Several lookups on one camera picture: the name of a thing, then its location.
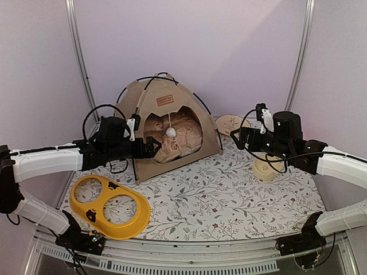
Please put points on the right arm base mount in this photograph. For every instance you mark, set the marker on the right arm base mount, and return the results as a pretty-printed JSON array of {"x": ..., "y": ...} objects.
[{"x": 306, "y": 240}]

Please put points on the floral patterned table mat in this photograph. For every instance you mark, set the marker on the floral patterned table mat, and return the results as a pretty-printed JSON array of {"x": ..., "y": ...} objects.
[{"x": 218, "y": 199}]

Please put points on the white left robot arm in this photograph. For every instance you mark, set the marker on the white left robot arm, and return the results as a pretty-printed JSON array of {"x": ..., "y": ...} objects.
[{"x": 114, "y": 140}]

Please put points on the white pompom toy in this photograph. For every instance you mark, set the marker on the white pompom toy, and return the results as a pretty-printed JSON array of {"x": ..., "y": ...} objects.
[{"x": 170, "y": 132}]

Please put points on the beige fabric pet tent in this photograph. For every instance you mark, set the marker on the beige fabric pet tent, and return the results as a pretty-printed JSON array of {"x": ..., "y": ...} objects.
[{"x": 145, "y": 169}]

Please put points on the cream ceramic pet bowl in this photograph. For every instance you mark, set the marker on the cream ceramic pet bowl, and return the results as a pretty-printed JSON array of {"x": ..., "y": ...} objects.
[{"x": 265, "y": 172}]

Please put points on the yellow double bowl holder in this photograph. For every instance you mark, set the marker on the yellow double bowl holder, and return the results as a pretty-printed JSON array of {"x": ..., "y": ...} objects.
[{"x": 114, "y": 210}]

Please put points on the white fluffy cushion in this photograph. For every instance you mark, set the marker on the white fluffy cushion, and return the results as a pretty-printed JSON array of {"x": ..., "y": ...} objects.
[{"x": 188, "y": 140}]

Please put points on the left aluminium frame post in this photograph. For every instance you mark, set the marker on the left aluminium frame post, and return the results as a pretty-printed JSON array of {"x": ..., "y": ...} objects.
[{"x": 76, "y": 41}]

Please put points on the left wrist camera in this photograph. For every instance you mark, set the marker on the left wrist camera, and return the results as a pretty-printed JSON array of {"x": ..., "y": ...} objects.
[{"x": 133, "y": 124}]

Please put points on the aluminium frame post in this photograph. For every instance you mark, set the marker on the aluminium frame post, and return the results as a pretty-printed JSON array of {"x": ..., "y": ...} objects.
[
  {"x": 304, "y": 41},
  {"x": 76, "y": 41}
]

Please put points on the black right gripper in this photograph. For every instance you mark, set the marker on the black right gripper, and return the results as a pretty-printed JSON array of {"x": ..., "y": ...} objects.
[{"x": 253, "y": 146}]

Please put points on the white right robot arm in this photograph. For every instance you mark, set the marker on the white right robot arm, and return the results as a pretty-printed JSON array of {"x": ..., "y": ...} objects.
[{"x": 281, "y": 136}]

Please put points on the right aluminium frame post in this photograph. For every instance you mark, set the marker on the right aluminium frame post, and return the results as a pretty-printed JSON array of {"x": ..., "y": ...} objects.
[{"x": 304, "y": 41}]

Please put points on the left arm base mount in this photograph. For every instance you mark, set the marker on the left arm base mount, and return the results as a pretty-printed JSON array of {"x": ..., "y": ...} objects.
[{"x": 75, "y": 239}]

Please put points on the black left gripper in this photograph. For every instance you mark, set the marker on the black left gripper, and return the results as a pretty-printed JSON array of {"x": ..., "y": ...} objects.
[{"x": 149, "y": 152}]

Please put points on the aluminium front rail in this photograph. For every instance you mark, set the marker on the aluminium front rail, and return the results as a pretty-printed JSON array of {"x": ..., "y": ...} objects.
[{"x": 141, "y": 256}]

